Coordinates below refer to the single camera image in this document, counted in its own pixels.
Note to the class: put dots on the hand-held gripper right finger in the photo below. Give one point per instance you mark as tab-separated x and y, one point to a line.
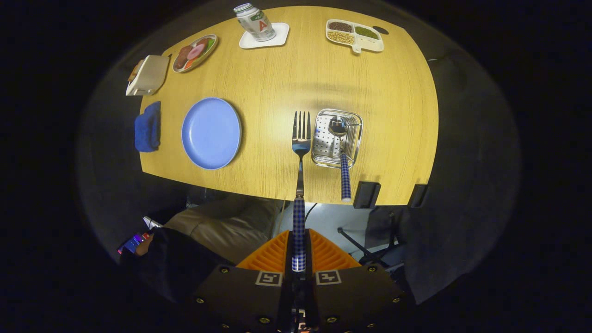
313	296

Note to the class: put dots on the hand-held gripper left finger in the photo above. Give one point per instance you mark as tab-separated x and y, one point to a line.
286	296

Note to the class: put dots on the black stand legs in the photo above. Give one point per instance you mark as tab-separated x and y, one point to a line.
360	247

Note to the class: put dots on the person's beige trouser leg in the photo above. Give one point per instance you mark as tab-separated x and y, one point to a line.
226	226

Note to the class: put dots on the person's dark clothing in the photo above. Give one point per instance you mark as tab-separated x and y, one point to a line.
185	268

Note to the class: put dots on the smartphone with lit screen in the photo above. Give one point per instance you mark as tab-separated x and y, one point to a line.
133	243

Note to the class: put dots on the blue round plate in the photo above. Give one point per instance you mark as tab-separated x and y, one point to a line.
210	134

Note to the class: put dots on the blue folded cloth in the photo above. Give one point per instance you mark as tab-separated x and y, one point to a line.
148	129

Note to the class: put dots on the round plate of toy food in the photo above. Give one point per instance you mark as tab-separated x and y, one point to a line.
196	62

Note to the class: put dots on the white toaster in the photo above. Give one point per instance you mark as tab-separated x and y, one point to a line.
152	76

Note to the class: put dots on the white divided tray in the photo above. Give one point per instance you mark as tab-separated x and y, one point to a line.
372	45

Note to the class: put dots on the pile of yellow beans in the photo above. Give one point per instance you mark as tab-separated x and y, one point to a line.
341	38

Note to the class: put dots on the pink toy ham slice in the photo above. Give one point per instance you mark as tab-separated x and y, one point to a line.
196	51

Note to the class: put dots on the brown toy meat piece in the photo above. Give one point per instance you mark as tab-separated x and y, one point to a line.
183	55

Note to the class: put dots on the white square coaster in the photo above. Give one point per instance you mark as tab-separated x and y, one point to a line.
281	34

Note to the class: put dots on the green toy lettuce leaf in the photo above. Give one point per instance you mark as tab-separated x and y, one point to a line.
211	43

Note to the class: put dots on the pile of green beans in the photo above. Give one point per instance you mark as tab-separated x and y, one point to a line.
366	32

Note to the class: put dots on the toast slice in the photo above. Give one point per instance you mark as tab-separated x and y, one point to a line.
135	70

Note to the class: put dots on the pile of brown beans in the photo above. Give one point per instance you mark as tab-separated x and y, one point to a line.
340	26

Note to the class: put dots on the black table grommet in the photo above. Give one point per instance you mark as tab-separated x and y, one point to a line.
381	30

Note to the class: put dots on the white plastic drink bottle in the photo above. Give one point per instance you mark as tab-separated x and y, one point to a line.
256	23

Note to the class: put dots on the black table bracket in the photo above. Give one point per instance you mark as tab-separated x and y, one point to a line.
417	196
366	195

